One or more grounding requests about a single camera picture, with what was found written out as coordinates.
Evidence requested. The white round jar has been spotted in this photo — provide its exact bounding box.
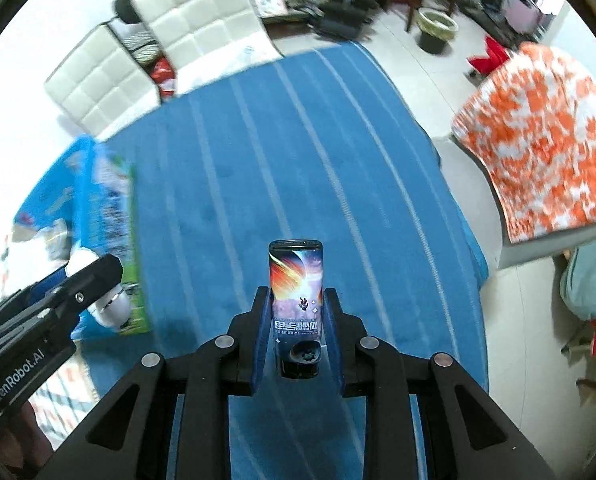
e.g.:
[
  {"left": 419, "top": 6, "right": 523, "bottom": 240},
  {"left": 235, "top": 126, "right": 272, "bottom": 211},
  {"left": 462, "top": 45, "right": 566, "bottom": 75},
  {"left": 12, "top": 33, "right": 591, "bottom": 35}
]
[{"left": 65, "top": 246, "right": 132, "bottom": 333}]

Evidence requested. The colourful galaxy print can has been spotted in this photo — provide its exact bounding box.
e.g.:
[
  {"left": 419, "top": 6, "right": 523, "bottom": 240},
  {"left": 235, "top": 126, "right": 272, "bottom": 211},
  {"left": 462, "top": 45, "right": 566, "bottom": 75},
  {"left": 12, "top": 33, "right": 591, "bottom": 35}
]
[{"left": 269, "top": 240, "right": 324, "bottom": 380}]

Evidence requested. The plaid orange blue cloth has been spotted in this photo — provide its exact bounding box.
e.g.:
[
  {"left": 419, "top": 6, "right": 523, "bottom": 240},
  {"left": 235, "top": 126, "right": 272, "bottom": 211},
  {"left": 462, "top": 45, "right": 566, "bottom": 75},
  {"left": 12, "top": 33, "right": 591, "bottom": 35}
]
[{"left": 29, "top": 344, "right": 100, "bottom": 451}]

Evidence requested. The blue milk carton box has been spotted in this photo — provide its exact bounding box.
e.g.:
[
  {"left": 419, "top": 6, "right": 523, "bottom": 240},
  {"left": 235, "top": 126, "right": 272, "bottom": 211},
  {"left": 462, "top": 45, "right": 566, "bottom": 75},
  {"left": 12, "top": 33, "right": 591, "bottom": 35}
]
[{"left": 3, "top": 136, "right": 150, "bottom": 340}]

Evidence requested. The teal cloth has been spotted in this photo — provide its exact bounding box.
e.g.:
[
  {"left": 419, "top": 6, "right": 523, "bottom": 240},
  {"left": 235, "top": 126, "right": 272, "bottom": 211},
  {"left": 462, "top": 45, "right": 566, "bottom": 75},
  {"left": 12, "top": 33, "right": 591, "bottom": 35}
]
[{"left": 560, "top": 240, "right": 596, "bottom": 321}]

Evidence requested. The white padded chair left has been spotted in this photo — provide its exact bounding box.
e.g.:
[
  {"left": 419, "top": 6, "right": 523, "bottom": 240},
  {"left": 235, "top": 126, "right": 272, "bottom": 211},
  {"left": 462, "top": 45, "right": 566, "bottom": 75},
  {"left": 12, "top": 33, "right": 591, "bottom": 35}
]
[{"left": 44, "top": 23, "right": 161, "bottom": 141}]

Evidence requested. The white padded chair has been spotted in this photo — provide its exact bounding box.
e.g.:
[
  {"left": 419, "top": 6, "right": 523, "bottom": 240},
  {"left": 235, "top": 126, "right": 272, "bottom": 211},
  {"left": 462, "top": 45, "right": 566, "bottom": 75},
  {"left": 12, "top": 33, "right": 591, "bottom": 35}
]
[
  {"left": 44, "top": 23, "right": 161, "bottom": 141},
  {"left": 131, "top": 0, "right": 281, "bottom": 96}
]

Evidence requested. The blue striped cloth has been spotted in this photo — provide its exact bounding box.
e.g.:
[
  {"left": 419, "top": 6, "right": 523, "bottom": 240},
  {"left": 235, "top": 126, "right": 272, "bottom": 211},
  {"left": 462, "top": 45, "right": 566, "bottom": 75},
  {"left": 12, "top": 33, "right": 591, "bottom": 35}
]
[{"left": 76, "top": 41, "right": 490, "bottom": 480}]

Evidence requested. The white padded chair right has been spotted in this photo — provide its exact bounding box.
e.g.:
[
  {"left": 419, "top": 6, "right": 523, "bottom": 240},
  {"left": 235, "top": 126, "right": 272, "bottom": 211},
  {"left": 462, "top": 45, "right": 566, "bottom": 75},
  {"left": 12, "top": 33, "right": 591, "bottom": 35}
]
[{"left": 131, "top": 0, "right": 281, "bottom": 96}]

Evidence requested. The red cloth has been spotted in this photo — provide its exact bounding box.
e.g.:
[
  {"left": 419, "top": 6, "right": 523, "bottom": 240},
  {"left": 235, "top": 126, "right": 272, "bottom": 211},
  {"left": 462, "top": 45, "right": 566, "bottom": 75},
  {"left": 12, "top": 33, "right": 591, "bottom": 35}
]
[{"left": 468, "top": 36, "right": 510, "bottom": 77}]

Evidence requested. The green waste basket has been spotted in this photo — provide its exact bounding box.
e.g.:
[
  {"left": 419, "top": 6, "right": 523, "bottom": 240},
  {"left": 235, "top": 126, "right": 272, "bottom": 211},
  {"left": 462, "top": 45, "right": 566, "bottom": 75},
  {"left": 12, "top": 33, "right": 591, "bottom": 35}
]
[{"left": 416, "top": 8, "right": 459, "bottom": 55}]

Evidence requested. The black weight bench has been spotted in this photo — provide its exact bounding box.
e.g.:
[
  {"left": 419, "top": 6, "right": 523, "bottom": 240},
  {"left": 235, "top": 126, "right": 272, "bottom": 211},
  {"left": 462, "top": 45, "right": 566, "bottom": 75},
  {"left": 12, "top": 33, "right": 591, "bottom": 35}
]
[{"left": 311, "top": 0, "right": 377, "bottom": 41}]

